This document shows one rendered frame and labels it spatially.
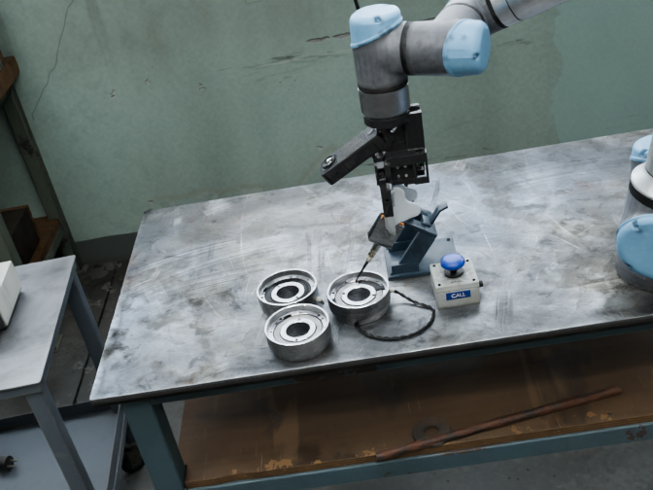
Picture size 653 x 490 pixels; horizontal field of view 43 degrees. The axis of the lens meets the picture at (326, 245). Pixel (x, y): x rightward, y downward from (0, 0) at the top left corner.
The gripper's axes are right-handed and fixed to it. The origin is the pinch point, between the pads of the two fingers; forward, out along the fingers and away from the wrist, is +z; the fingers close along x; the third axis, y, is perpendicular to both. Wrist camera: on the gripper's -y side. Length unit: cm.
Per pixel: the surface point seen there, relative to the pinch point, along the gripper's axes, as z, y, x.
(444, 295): 10.3, 7.3, -7.3
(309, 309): 10.0, -14.9, -6.4
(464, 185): 13.2, 17.0, 32.4
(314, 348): 10.8, -14.3, -15.5
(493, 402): 38.2, 14.3, -4.7
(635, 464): 93, 52, 24
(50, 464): 72, -90, 29
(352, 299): 12.3, -7.9, -2.3
